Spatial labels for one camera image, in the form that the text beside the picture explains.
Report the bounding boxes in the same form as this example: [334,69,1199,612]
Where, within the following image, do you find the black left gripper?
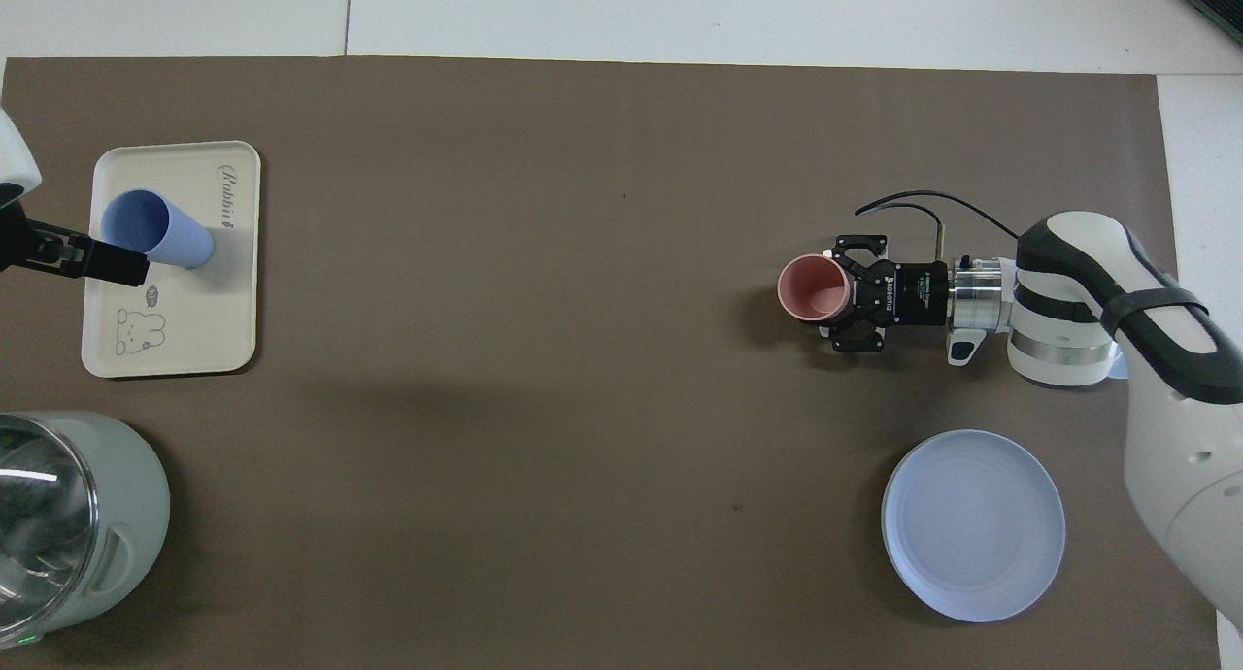
[0,184,151,285]

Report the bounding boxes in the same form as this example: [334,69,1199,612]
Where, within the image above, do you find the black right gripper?
[820,232,955,354]

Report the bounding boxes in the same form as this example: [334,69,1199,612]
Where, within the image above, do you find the pink cup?
[776,252,857,324]

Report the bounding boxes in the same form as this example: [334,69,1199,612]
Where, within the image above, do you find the blue ribbed cup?
[100,188,217,271]

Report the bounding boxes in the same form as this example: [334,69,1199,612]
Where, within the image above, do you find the cream rabbit print tray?
[81,141,262,379]

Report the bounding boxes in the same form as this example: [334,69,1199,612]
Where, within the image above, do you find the light blue plate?
[881,429,1067,623]

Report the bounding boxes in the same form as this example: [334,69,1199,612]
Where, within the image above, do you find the pale green electric kettle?
[0,411,172,650]

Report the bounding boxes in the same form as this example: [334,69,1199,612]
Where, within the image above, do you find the brown paper table mat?
[0,56,1223,670]

